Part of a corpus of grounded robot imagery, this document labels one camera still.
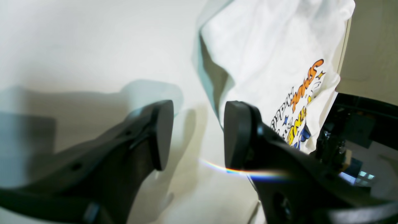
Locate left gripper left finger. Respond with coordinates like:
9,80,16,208
1,100,174,224

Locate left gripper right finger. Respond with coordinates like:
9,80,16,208
224,101,397,224

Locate white printed t-shirt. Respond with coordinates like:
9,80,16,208
194,0,355,154

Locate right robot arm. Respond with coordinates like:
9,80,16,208
313,93,398,168

